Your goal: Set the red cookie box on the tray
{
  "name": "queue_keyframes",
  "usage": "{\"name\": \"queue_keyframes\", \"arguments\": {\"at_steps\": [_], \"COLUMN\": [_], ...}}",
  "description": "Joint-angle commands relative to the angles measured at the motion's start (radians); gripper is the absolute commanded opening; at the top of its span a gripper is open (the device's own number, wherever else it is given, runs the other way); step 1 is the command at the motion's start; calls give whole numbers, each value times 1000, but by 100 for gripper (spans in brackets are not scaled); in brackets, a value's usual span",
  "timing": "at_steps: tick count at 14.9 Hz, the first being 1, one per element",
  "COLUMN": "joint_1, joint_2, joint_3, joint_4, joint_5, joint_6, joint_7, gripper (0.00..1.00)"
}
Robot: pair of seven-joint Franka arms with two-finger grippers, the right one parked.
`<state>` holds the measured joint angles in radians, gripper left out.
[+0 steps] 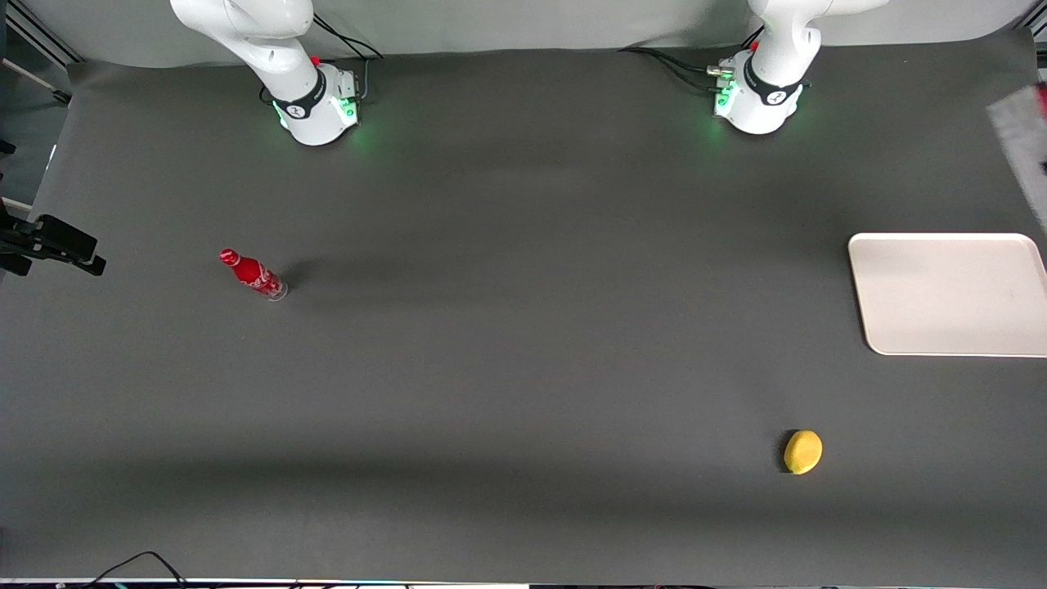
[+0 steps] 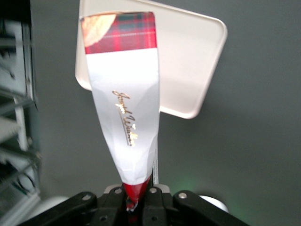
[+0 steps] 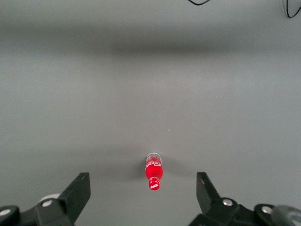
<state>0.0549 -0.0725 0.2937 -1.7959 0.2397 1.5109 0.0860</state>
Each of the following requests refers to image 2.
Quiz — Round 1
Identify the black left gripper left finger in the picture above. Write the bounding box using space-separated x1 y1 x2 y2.
97 187 129 226

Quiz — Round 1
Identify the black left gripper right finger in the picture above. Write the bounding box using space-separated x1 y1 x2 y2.
141 187 170 226

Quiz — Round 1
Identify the aluminium frame rack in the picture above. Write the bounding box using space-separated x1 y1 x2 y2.
0 16 43 226

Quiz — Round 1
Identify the cream plastic tray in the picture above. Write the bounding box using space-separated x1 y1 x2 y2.
74 0 228 120

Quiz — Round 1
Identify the red tartan cookie box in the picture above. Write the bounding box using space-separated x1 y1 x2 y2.
79 10 161 212

